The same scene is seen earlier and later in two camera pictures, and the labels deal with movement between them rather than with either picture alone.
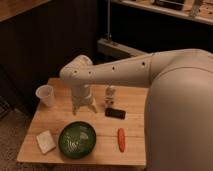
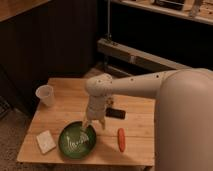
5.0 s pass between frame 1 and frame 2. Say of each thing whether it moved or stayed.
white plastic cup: stayed
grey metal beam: stayed
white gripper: moved
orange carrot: stayed
